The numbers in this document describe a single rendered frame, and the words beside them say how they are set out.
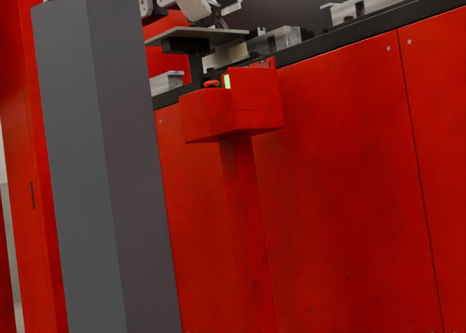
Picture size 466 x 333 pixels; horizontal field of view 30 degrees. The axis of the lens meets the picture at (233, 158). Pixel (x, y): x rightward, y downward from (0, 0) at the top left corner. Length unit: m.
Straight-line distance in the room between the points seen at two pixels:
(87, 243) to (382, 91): 0.76
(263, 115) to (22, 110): 1.34
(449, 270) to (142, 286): 0.67
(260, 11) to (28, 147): 0.99
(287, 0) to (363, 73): 1.17
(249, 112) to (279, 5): 1.20
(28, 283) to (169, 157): 0.89
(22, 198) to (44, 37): 1.32
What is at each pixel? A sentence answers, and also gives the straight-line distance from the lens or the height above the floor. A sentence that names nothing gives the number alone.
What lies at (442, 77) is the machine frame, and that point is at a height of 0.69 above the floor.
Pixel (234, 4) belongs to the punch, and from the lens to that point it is 2.65.
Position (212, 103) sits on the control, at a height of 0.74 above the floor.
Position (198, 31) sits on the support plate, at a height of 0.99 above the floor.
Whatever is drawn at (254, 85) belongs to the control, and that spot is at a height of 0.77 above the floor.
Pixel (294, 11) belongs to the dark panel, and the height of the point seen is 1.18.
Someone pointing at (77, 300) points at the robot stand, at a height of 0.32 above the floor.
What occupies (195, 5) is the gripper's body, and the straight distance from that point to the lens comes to 2.55.
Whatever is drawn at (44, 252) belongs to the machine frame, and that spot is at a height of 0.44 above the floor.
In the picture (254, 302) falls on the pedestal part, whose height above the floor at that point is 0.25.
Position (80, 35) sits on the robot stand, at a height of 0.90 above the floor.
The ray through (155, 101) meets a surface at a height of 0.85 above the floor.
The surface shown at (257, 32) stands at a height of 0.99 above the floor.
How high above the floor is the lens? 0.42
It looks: 5 degrees up
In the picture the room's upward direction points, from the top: 8 degrees counter-clockwise
